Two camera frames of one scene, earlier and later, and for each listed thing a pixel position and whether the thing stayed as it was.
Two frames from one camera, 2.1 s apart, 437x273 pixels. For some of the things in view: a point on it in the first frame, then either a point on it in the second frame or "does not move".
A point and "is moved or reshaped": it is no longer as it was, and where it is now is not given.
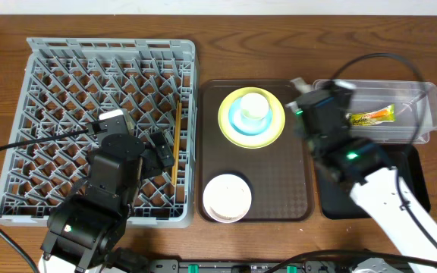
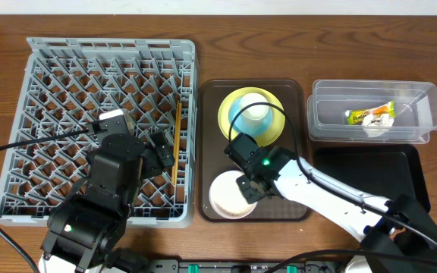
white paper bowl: (227, 198) is moved or reshaped
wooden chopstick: (175, 145) does not move
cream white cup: (254, 106) does not move
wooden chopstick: (178, 139) does not move
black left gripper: (163, 148) does not move
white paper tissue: (302, 85) → (377, 127)
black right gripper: (349, 127) → (251, 198)
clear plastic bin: (392, 111) does not move
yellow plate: (278, 121) does not move
